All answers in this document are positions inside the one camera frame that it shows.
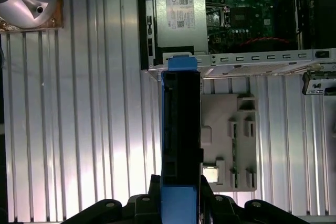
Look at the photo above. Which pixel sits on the hinged metal case bracket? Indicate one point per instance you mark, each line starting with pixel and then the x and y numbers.
pixel 315 85

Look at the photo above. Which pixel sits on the black open PC case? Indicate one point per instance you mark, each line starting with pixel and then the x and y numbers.
pixel 145 24

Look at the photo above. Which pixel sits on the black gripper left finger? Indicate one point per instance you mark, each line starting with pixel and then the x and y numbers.
pixel 147 208

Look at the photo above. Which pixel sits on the grey power supply unit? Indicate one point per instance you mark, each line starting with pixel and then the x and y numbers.
pixel 181 37

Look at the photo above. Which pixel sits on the hard disk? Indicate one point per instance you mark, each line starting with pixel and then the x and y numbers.
pixel 183 129

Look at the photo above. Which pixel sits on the CPU socket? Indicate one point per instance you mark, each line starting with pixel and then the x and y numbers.
pixel 241 15

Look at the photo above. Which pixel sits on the metal socket cover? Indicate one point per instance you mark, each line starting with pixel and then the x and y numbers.
pixel 226 9

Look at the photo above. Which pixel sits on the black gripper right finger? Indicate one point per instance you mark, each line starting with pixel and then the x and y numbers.
pixel 218 208

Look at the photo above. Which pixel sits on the green motherboard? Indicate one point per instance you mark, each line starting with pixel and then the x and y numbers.
pixel 252 30

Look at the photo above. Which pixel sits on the green RAM stick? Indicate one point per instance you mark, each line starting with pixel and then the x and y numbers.
pixel 234 155

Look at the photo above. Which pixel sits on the grey parts rack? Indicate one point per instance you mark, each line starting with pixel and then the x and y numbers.
pixel 223 113

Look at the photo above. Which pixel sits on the silver CPU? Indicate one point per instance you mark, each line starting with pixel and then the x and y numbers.
pixel 210 175

